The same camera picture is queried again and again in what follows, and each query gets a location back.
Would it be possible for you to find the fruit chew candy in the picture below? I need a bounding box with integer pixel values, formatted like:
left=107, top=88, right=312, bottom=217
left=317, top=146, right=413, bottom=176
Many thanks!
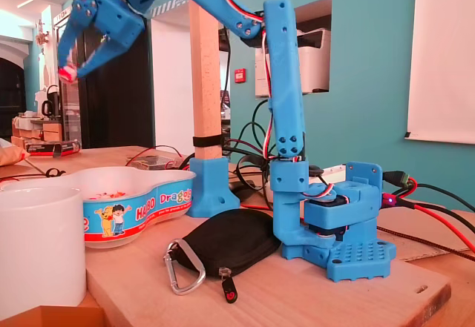
left=57, top=65, right=79, bottom=84

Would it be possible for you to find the black cabinet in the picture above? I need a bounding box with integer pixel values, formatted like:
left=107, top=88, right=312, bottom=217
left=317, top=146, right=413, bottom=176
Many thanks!
left=76, top=7, right=156, bottom=150

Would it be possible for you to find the black kettle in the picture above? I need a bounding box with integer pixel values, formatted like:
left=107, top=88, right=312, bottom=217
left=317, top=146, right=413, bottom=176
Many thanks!
left=39, top=85, right=62, bottom=120

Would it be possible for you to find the black red flat box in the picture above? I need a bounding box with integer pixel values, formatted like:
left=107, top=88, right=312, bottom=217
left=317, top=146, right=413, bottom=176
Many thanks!
left=22, top=139, right=82, bottom=158

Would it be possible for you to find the metal mesh power supply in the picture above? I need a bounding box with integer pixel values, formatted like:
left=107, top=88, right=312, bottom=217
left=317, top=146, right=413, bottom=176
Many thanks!
left=125, top=155, right=183, bottom=171

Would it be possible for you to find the orange paper bag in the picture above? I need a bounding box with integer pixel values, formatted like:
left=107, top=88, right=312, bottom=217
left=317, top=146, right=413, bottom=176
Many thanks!
left=0, top=137, right=30, bottom=168

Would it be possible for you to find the clear flower-shaped bowl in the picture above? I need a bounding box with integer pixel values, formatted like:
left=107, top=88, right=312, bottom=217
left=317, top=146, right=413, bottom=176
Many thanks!
left=0, top=166, right=197, bottom=250

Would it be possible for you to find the white office printer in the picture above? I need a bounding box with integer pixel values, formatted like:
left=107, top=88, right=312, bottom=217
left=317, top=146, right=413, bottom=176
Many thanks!
left=254, top=28, right=333, bottom=99

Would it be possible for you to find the white ceramic mug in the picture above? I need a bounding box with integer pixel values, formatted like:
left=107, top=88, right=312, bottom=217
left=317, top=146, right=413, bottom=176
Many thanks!
left=0, top=185, right=88, bottom=323

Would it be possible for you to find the black zip pouch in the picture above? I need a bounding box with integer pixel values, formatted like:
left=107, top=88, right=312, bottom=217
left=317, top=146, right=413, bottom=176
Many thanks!
left=172, top=208, right=282, bottom=279

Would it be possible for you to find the silver carabiner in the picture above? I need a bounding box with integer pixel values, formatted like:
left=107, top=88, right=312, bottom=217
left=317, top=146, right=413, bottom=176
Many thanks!
left=163, top=238, right=207, bottom=297

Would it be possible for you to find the black red zipper tag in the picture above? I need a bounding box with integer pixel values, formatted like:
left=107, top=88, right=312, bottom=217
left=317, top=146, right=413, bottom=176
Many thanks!
left=218, top=266, right=239, bottom=305

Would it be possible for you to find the large light wooden board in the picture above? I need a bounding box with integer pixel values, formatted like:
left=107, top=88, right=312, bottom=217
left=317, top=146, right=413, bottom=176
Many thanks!
left=84, top=208, right=453, bottom=327

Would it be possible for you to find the light wooden post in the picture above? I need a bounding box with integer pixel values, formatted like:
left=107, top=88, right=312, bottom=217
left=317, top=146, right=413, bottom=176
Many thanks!
left=188, top=0, right=224, bottom=162

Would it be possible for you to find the black curled cable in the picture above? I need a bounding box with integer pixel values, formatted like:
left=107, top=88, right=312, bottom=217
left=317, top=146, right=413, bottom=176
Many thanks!
left=22, top=158, right=66, bottom=179

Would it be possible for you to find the black strap on post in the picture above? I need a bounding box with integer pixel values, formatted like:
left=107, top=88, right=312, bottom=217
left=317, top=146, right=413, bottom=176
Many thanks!
left=191, top=136, right=224, bottom=148

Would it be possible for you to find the black power cable tangle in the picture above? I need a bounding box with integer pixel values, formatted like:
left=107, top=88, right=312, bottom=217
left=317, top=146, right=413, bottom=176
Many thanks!
left=222, top=98, right=275, bottom=209

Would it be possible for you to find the white wall board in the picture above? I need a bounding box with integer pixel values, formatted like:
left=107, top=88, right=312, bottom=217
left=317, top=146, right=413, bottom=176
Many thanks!
left=404, top=0, right=475, bottom=145

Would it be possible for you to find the red black braided cable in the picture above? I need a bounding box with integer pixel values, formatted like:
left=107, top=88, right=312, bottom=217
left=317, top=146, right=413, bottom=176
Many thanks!
left=376, top=225, right=475, bottom=263

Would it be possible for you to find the thick red cable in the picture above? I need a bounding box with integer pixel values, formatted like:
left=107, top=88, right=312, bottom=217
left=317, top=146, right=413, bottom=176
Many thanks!
left=393, top=178, right=475, bottom=254

